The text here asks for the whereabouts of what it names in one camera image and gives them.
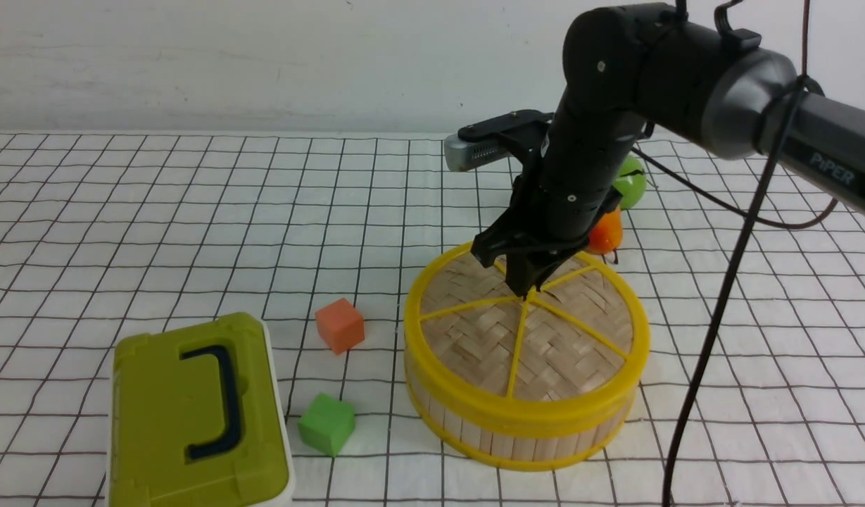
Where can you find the green toy fruit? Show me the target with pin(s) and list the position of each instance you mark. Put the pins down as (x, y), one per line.
(631, 183)

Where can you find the bamboo steamer basket yellow rim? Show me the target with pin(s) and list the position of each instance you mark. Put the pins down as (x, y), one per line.
(519, 435)

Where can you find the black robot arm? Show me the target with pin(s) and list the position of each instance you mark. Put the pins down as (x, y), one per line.
(627, 67)

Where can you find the green lidded plastic toolbox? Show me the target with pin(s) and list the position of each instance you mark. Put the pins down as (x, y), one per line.
(196, 419)

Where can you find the orange foam cube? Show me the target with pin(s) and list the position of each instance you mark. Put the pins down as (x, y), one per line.
(340, 325)

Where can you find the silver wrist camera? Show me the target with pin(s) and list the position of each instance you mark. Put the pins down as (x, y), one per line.
(462, 155)

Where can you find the woven bamboo steamer lid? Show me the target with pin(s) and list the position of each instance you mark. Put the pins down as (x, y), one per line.
(565, 341)

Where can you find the orange toy fruit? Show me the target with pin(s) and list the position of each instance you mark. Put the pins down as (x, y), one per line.
(607, 235)

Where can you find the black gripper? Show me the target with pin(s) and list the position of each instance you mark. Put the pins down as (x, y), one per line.
(537, 234)

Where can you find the green foam cube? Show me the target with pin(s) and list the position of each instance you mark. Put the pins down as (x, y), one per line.
(327, 424)

